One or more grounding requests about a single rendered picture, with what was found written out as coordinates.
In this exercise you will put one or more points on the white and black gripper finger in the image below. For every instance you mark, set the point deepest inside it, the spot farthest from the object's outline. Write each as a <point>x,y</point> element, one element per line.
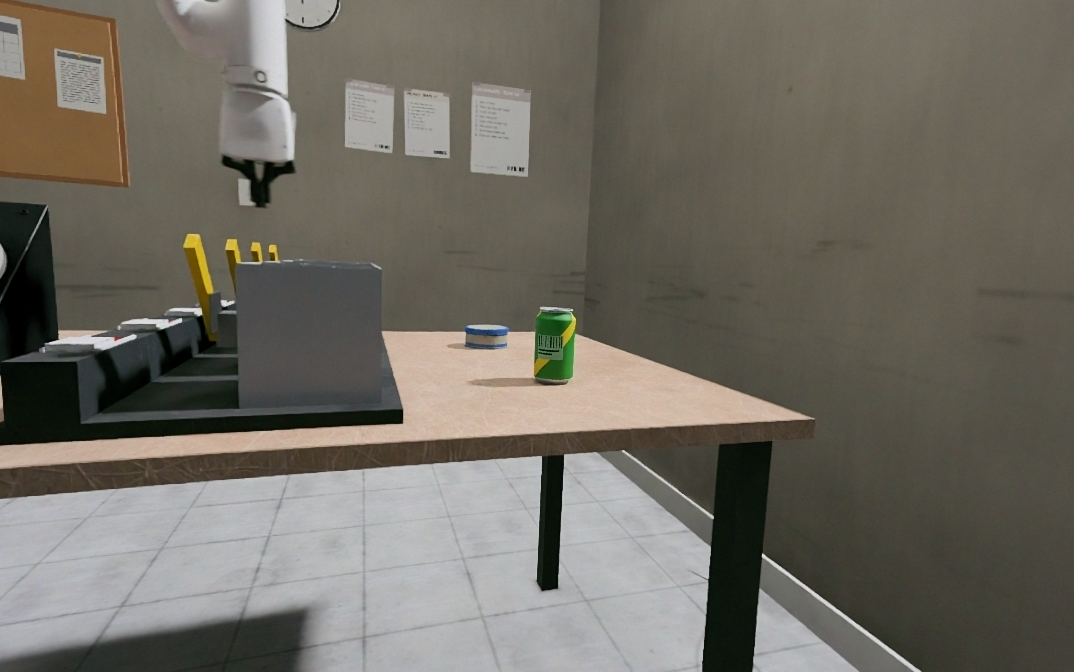
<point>267,174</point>
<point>245,170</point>

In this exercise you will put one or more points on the green drink can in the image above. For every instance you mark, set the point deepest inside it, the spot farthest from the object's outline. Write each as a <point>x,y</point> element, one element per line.
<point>554,345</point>

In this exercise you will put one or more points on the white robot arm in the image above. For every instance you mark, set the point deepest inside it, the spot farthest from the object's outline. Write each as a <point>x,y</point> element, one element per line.
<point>247,34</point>

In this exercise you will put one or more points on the round tin with blue-rimmed lid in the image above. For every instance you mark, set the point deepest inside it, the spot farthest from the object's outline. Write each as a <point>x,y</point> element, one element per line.
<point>487,337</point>

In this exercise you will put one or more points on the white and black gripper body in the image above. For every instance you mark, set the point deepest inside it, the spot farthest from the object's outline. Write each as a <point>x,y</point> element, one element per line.
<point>255,126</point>

